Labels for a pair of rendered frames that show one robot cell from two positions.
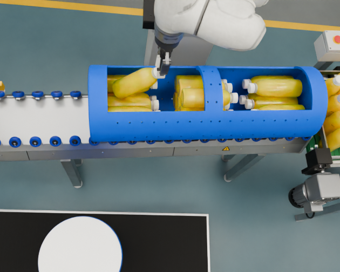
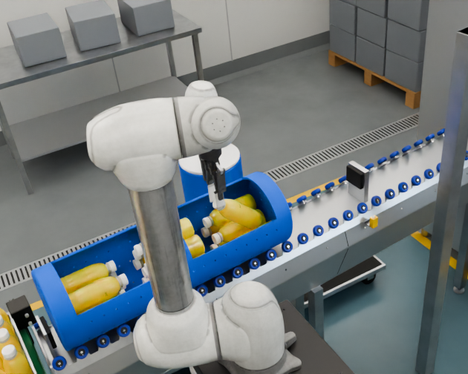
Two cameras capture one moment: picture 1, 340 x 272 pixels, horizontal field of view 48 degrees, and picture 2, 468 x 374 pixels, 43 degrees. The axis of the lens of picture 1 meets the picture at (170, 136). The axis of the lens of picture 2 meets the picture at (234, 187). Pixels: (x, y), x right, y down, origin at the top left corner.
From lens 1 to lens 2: 227 cm
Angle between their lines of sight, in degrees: 75
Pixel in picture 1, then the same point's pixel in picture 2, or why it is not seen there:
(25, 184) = (349, 332)
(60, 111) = (306, 230)
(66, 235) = (227, 159)
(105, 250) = (195, 164)
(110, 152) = not seen: hidden behind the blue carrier
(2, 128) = (337, 201)
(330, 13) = not seen: outside the picture
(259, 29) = not seen: hidden behind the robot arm
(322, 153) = (19, 304)
